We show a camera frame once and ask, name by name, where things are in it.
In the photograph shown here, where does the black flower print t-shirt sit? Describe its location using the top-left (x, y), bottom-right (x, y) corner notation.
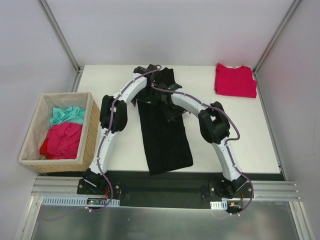
top-left (137, 67), bottom-right (194, 175)

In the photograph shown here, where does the wicker laundry basket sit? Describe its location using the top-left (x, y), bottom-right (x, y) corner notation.
top-left (18, 92), bottom-right (100, 173)

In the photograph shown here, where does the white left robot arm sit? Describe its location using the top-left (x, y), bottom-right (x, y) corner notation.
top-left (82, 65), bottom-right (162, 195)

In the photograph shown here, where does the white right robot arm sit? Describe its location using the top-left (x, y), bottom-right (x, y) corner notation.
top-left (152, 85), bottom-right (249, 198)

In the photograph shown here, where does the folded red t-shirt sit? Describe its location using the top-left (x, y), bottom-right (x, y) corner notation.
top-left (214, 63), bottom-right (257, 99)

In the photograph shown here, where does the teal t-shirt in basket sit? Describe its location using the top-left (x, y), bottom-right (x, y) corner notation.
top-left (50, 106), bottom-right (86, 126)

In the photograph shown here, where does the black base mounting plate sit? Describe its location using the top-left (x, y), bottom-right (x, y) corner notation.
top-left (76, 170), bottom-right (253, 209)

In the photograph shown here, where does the red t-shirt in basket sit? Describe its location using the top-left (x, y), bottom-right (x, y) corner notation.
top-left (39, 121), bottom-right (83, 160)

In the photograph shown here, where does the right white cable duct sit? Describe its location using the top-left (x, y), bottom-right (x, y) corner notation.
top-left (210, 201), bottom-right (243, 210)

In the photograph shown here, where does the white cable duct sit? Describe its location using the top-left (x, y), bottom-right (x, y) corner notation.
top-left (42, 196), bottom-right (109, 208)
top-left (210, 201), bottom-right (243, 210)

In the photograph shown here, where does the right aluminium frame post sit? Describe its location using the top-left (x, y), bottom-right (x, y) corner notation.
top-left (252, 0), bottom-right (302, 76)

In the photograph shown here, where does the aluminium frame post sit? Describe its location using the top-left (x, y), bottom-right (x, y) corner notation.
top-left (37, 0), bottom-right (81, 73)
top-left (252, 0), bottom-right (302, 76)

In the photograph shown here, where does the aluminium front rail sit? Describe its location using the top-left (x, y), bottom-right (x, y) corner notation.
top-left (32, 172), bottom-right (302, 201)

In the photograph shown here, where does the left aluminium frame post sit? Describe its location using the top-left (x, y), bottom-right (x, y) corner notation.
top-left (37, 0), bottom-right (81, 73)

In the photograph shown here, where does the left white cable duct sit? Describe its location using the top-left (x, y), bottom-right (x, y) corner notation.
top-left (42, 196), bottom-right (109, 208)

